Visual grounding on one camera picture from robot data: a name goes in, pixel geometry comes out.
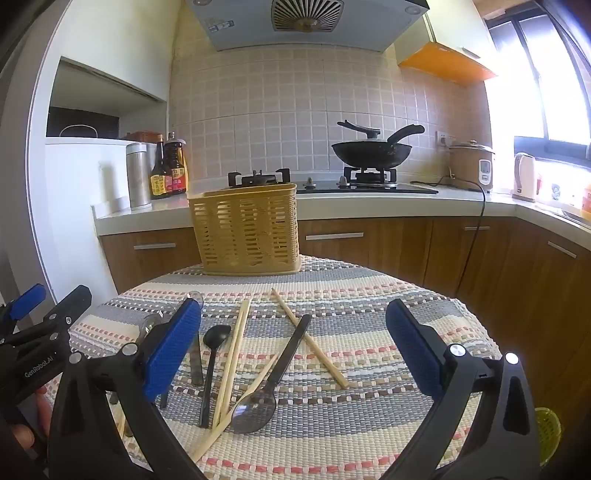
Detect black gas stove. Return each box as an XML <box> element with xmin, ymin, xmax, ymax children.
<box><xmin>226</xmin><ymin>168</ymin><xmax>439</xmax><ymax>195</ymax></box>

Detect white kitchen countertop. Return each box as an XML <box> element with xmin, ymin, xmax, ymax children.
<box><xmin>92</xmin><ymin>178</ymin><xmax>591</xmax><ymax>241</ymax></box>

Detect red label sauce bottle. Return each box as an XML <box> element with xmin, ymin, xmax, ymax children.
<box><xmin>164</xmin><ymin>132</ymin><xmax>189</xmax><ymax>195</ymax></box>

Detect black plastic spoon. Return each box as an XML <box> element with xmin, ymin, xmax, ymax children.
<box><xmin>198</xmin><ymin>324</ymin><xmax>232</xmax><ymax>428</ymax></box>

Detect range hood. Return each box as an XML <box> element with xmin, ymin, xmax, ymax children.
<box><xmin>187</xmin><ymin>0</ymin><xmax>430</xmax><ymax>52</ymax></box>

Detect yellow label sauce bottle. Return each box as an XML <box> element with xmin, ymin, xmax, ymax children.
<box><xmin>149</xmin><ymin>135</ymin><xmax>172</xmax><ymax>200</ymax></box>

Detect white refrigerator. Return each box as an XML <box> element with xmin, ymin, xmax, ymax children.
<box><xmin>45</xmin><ymin>137</ymin><xmax>162</xmax><ymax>301</ymax></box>

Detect black wok lid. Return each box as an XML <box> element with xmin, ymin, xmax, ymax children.
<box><xmin>337</xmin><ymin>120</ymin><xmax>382</xmax><ymax>145</ymax></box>

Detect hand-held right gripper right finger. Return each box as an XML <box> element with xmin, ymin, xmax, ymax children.
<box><xmin>383</xmin><ymin>299</ymin><xmax>541</xmax><ymax>480</ymax></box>

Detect black power cable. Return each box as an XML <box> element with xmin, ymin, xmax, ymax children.
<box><xmin>410</xmin><ymin>173</ymin><xmax>488</xmax><ymax>284</ymax></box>

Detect wooden base cabinets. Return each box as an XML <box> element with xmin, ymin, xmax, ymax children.
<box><xmin>99</xmin><ymin>217</ymin><xmax>591</xmax><ymax>416</ymax></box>

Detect yellow plastic utensil basket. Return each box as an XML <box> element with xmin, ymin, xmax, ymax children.
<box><xmin>187</xmin><ymin>183</ymin><xmax>303</xmax><ymax>276</ymax></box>

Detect orange bottomed wall cabinet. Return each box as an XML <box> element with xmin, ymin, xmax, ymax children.
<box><xmin>397</xmin><ymin>0</ymin><xmax>498</xmax><ymax>86</ymax></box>

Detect dark bag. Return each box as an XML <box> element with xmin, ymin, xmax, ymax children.
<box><xmin>46</xmin><ymin>106</ymin><xmax>121</xmax><ymax>138</ymax></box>

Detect white electric kettle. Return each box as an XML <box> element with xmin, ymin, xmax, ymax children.
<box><xmin>513</xmin><ymin>152</ymin><xmax>537</xmax><ymax>201</ymax></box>

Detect beige rice cooker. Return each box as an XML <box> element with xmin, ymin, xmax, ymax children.
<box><xmin>449</xmin><ymin>141</ymin><xmax>495</xmax><ymax>192</ymax></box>

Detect small green plastic basket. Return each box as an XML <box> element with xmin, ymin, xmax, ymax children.
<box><xmin>534</xmin><ymin>407</ymin><xmax>563</xmax><ymax>467</ymax></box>

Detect black wok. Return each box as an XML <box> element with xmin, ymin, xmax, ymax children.
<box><xmin>331</xmin><ymin>124</ymin><xmax>426</xmax><ymax>169</ymax></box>

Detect striped woven table mat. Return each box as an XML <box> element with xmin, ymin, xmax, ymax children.
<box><xmin>65</xmin><ymin>256</ymin><xmax>502</xmax><ymax>480</ymax></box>

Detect long metal spoon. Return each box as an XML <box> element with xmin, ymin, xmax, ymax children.
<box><xmin>230</xmin><ymin>315</ymin><xmax>313</xmax><ymax>435</ymax></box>

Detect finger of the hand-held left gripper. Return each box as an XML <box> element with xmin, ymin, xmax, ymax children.
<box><xmin>13</xmin><ymin>285</ymin><xmax>93</xmax><ymax>348</ymax></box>
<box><xmin>0</xmin><ymin>284</ymin><xmax>47</xmax><ymax>334</ymax></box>

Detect steel thermos flask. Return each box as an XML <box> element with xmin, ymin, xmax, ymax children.
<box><xmin>126</xmin><ymin>142</ymin><xmax>153</xmax><ymax>210</ymax></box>

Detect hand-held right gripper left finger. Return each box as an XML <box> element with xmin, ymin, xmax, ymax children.
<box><xmin>48</xmin><ymin>298</ymin><xmax>204</xmax><ymax>480</ymax></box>

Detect window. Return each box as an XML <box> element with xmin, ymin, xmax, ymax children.
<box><xmin>485</xmin><ymin>4</ymin><xmax>591</xmax><ymax>162</ymax></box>

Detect wooden chopstick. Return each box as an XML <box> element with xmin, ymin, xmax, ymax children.
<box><xmin>271</xmin><ymin>288</ymin><xmax>348</xmax><ymax>388</ymax></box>
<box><xmin>190</xmin><ymin>355</ymin><xmax>279</xmax><ymax>462</ymax></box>
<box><xmin>220</xmin><ymin>299</ymin><xmax>252</xmax><ymax>431</ymax></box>
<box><xmin>211</xmin><ymin>299</ymin><xmax>247</xmax><ymax>428</ymax></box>

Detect person's left hand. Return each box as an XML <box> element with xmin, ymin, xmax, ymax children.
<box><xmin>9</xmin><ymin>388</ymin><xmax>54</xmax><ymax>457</ymax></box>

